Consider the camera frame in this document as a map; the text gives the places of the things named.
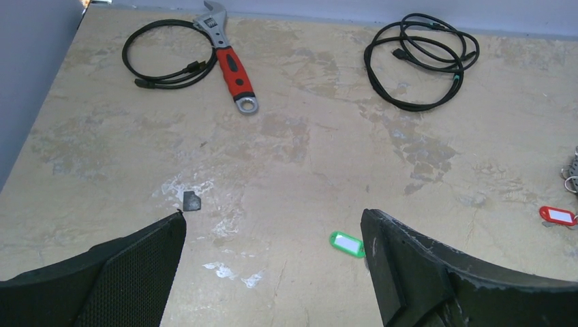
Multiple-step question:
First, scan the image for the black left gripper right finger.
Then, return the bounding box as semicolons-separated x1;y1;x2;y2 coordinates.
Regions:
361;209;577;326

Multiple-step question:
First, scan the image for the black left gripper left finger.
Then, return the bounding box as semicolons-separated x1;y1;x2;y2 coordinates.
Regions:
1;211;187;326

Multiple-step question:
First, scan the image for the green key tag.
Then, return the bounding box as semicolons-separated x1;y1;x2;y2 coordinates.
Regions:
329;231;365;258

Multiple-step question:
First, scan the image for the red key tag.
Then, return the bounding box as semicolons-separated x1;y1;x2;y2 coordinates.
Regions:
538;206;577;228

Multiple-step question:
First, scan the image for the metal key organizer ring plate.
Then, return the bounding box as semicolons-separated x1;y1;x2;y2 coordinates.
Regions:
560;148;578;196

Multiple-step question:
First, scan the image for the small black debris piece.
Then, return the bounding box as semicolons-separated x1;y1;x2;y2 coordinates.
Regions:
183;191;202;212

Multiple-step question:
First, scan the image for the black coiled cable right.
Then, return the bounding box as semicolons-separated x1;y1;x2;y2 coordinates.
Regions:
363;12;481;113

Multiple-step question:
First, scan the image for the black coiled cable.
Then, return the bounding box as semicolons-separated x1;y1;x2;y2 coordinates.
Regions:
363;12;481;113
121;18;219;90

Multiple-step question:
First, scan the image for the black coiled cable left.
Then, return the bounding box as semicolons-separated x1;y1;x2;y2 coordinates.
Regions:
121;18;219;90

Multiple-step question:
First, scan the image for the red handled adjustable wrench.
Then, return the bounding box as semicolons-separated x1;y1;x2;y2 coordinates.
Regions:
194;1;259;115

